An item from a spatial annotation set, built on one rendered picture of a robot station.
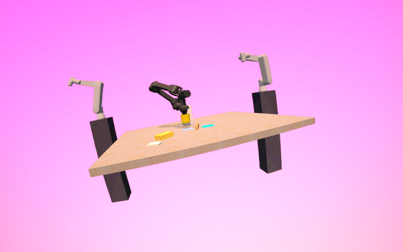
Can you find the orange rectangular block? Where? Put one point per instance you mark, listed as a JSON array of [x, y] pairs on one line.
[[164, 135]]

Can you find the yellow cup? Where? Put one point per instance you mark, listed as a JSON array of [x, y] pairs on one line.
[[185, 118]]

